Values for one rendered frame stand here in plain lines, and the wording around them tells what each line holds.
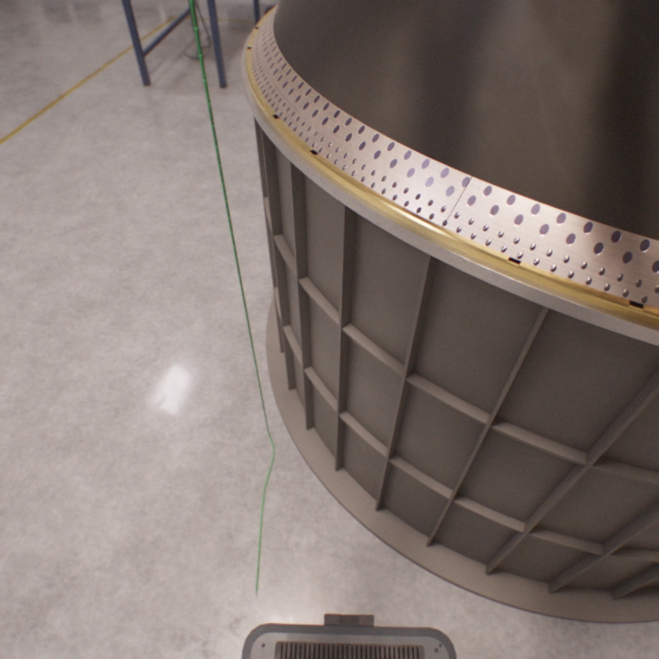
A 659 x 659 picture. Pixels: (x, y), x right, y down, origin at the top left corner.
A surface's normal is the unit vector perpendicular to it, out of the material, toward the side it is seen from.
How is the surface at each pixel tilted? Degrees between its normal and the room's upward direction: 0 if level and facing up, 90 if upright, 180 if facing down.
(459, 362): 90
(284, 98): 43
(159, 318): 0
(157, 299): 0
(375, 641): 0
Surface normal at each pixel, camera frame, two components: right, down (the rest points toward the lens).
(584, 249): -0.35, -0.04
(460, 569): 0.00, -0.66
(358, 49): -0.76, 0.04
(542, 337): -0.51, 0.64
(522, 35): -0.59, 0.18
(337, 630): 0.02, -1.00
